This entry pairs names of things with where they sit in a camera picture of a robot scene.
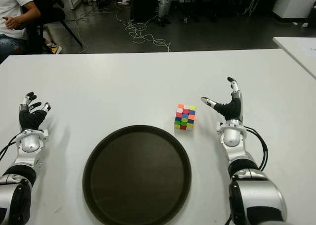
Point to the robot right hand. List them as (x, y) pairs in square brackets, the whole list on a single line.
[(233, 110)]

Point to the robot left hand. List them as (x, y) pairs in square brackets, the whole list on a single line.
[(30, 117)]

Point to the multicoloured Rubik's cube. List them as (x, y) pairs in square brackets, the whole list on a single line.
[(185, 117)]

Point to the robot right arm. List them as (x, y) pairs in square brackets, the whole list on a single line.
[(232, 136)]

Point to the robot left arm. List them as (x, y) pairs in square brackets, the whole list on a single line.
[(28, 142)]

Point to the dark brown round plate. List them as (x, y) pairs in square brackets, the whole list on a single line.
[(137, 175)]

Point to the white side table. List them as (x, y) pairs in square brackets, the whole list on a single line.
[(295, 48)]

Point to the black office chair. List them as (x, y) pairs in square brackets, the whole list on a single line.
[(51, 12)]

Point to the white scrap on floor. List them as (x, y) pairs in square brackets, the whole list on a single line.
[(305, 25)]

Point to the seated person white shirt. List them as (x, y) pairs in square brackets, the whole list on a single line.
[(12, 2)]

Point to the black cabinet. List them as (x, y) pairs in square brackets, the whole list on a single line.
[(145, 2)]

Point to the white power strip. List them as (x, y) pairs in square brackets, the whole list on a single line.
[(123, 2)]

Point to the white pedestal block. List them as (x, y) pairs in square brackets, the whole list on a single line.
[(293, 2)]

